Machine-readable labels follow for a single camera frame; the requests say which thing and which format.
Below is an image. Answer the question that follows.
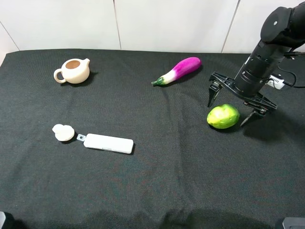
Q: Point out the white plastic case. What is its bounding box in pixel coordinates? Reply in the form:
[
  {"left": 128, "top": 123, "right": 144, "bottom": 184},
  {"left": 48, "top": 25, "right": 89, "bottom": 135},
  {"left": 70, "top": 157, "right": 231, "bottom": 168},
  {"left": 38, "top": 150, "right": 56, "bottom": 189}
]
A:
[{"left": 77, "top": 134, "right": 134, "bottom": 154}]

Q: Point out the black table cloth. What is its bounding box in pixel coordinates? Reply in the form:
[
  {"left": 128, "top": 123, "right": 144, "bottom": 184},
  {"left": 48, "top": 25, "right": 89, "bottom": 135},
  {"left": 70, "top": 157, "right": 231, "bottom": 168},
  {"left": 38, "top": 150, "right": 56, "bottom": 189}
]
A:
[{"left": 0, "top": 50, "right": 305, "bottom": 229}]

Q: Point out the green lime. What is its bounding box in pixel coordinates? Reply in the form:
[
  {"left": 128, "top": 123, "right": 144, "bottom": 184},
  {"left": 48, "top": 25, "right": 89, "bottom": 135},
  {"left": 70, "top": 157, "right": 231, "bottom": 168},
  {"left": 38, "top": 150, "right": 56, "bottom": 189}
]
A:
[{"left": 207, "top": 104, "right": 240, "bottom": 129}]

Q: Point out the cream ceramic teapot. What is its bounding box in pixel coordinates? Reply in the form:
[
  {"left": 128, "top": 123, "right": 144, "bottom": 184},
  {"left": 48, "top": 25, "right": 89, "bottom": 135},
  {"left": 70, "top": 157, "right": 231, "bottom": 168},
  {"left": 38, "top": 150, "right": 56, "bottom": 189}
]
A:
[{"left": 53, "top": 58, "right": 90, "bottom": 84}]

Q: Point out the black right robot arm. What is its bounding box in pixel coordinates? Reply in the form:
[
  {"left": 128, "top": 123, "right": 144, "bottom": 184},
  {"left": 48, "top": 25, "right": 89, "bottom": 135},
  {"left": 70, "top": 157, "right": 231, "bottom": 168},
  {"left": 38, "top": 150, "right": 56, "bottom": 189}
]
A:
[{"left": 208, "top": 3, "right": 305, "bottom": 125}]

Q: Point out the black cable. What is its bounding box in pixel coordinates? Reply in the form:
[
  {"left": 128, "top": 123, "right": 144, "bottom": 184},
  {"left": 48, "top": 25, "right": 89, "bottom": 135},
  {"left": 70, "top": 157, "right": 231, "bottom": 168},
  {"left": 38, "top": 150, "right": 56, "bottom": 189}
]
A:
[{"left": 276, "top": 50, "right": 305, "bottom": 89}]

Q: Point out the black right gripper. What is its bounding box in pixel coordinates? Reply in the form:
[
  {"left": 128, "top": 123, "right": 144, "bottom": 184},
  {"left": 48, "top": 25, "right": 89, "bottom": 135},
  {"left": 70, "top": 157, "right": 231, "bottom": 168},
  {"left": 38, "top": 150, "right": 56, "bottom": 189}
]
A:
[{"left": 207, "top": 41, "right": 288, "bottom": 127}]

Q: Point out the white round duck toy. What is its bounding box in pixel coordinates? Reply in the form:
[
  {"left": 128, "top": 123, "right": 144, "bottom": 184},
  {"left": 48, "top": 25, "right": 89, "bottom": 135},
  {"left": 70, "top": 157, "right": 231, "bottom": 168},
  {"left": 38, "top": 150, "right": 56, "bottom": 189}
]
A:
[{"left": 52, "top": 124, "right": 75, "bottom": 142}]

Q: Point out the white power strip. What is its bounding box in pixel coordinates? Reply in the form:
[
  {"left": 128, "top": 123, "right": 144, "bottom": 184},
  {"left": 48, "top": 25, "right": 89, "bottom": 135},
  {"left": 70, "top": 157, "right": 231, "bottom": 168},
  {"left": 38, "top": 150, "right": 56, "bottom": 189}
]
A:
[{"left": 266, "top": 75, "right": 285, "bottom": 90}]

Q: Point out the purple toy eggplant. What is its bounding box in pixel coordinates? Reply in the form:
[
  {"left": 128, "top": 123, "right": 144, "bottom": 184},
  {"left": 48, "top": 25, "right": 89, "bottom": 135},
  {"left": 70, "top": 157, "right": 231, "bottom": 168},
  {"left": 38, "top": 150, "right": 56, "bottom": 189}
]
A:
[{"left": 151, "top": 57, "right": 202, "bottom": 86}]

